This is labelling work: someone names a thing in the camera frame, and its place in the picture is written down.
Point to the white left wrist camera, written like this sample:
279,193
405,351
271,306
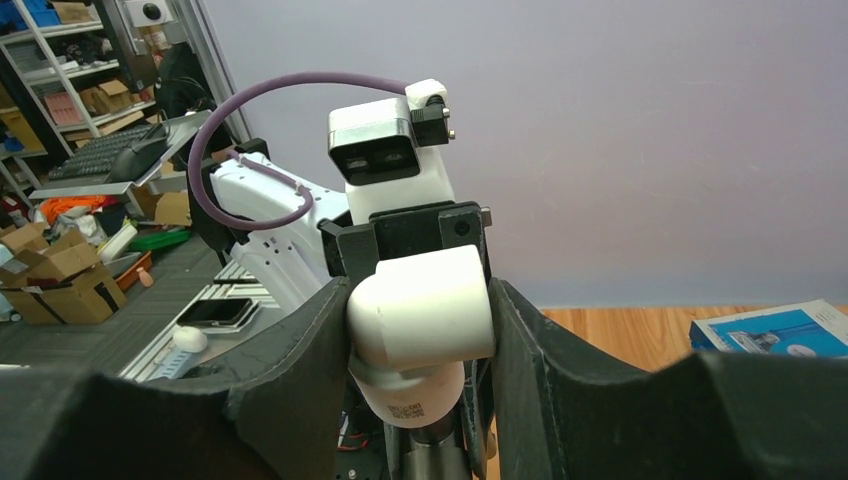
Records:
387,150

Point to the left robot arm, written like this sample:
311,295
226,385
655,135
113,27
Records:
294,235

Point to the cardboard boxes on floor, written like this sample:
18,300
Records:
64,283

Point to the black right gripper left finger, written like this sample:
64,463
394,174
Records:
266,409

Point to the white pvc elbow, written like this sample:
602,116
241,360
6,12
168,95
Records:
413,324

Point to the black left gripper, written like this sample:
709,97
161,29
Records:
353,251

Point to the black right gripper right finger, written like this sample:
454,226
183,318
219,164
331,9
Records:
567,410

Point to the black keyboard on shelf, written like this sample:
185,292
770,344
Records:
120,156

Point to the blue white faucet box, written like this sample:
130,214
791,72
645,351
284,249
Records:
810,329

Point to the aluminium frame rail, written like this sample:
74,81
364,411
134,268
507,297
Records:
225,313

